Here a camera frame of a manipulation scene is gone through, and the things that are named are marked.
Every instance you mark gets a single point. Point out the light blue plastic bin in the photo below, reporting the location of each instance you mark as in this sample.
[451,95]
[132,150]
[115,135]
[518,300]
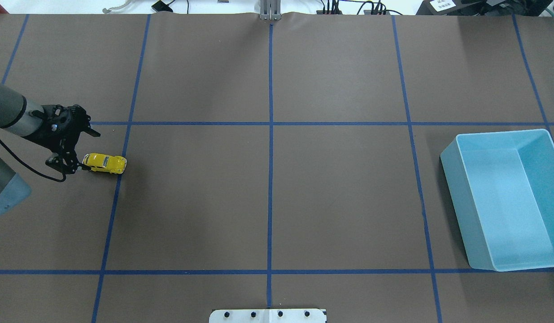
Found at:
[502,187]

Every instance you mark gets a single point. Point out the aluminium frame post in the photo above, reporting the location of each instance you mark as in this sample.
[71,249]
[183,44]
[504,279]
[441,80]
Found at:
[270,10]

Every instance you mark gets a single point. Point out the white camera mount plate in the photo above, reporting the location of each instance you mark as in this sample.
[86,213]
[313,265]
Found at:
[295,315]

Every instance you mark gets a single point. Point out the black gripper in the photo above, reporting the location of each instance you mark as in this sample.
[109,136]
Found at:
[55,136]

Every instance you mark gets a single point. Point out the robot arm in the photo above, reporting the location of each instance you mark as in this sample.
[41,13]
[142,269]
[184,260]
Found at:
[18,149]

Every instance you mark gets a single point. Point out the yellow beetle toy car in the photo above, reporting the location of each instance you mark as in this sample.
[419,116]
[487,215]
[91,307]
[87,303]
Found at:
[98,162]

